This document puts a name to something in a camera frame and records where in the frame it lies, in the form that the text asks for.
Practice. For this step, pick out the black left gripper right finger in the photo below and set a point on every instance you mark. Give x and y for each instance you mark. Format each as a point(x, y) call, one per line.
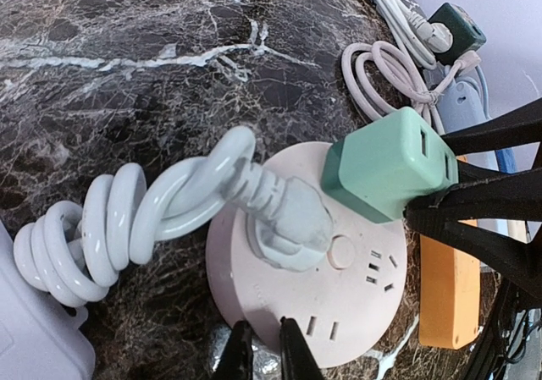
point(297, 361)

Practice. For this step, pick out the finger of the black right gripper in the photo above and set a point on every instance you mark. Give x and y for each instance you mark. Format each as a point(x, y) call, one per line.
point(519, 127)
point(486, 194)

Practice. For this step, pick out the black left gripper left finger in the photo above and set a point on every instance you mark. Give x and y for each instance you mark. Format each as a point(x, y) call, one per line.
point(236, 361)

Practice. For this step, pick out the pink round socket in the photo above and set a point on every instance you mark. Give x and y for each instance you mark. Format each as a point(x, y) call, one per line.
point(343, 303)

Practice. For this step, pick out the mint green plug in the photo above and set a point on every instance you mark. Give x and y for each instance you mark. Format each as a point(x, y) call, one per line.
point(376, 170)

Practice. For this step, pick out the white multi-socket power strip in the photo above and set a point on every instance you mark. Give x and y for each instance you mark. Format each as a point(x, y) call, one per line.
point(39, 338)

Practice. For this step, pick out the dark green cube socket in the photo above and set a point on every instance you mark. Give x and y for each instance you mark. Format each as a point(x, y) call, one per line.
point(466, 34)

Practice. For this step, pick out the light blue power strip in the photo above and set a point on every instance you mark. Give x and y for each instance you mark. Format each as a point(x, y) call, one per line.
point(461, 105)

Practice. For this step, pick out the orange power strip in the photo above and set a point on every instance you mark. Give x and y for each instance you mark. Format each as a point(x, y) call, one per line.
point(449, 296)

